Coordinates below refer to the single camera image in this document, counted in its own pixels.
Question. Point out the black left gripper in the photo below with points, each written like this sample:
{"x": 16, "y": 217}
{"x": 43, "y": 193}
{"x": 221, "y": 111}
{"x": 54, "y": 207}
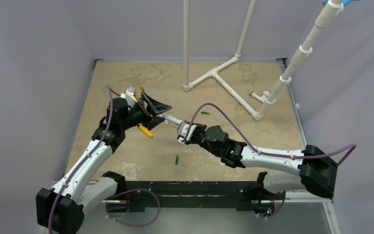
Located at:
{"x": 148, "y": 122}

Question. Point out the white remote control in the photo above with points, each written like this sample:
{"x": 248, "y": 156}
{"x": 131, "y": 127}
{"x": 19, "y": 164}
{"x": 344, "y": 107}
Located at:
{"x": 173, "y": 120}

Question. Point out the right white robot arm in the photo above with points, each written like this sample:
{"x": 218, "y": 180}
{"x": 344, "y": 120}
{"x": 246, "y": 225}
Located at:
{"x": 306, "y": 169}

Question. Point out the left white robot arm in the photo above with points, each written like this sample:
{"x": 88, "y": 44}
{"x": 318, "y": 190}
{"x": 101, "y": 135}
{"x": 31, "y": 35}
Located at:
{"x": 63, "y": 207}

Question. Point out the white pipe fitting brass end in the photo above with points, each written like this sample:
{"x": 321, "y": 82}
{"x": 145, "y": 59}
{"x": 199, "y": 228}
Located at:
{"x": 262, "y": 97}

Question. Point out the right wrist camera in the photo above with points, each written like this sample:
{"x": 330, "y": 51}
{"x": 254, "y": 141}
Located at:
{"x": 184, "y": 132}

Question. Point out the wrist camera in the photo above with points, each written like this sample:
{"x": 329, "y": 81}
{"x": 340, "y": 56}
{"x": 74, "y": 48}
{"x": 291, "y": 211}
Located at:
{"x": 184, "y": 132}
{"x": 130, "y": 96}

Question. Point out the yellow handled pliers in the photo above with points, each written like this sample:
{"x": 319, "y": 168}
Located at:
{"x": 138, "y": 95}

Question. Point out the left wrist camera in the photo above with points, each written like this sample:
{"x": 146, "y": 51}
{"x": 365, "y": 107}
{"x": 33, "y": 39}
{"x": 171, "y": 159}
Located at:
{"x": 130, "y": 96}

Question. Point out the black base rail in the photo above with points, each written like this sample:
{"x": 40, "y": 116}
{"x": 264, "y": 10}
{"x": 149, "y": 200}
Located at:
{"x": 238, "y": 195}

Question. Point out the aluminium frame rail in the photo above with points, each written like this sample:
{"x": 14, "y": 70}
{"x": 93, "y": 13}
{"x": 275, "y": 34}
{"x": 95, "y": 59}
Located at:
{"x": 304, "y": 197}

